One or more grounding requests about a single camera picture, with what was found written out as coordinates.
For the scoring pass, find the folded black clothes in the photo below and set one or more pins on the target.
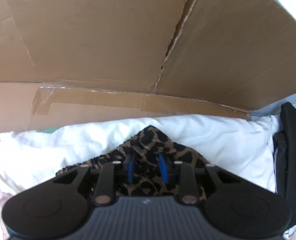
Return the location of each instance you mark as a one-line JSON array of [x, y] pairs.
[[292, 142]]

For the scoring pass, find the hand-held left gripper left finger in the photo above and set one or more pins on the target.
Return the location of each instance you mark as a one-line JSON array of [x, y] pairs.
[[130, 168]]

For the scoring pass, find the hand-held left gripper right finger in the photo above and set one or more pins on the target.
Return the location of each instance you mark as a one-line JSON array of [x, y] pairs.
[[163, 168]]

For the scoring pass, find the large brown cardboard sheet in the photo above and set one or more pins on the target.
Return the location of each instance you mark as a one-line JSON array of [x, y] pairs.
[[88, 42]]

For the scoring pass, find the cream printed blanket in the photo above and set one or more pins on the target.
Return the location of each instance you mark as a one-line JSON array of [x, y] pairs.
[[63, 150]]

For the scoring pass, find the leopard print garment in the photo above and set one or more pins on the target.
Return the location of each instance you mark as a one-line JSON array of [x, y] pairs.
[[150, 140]]

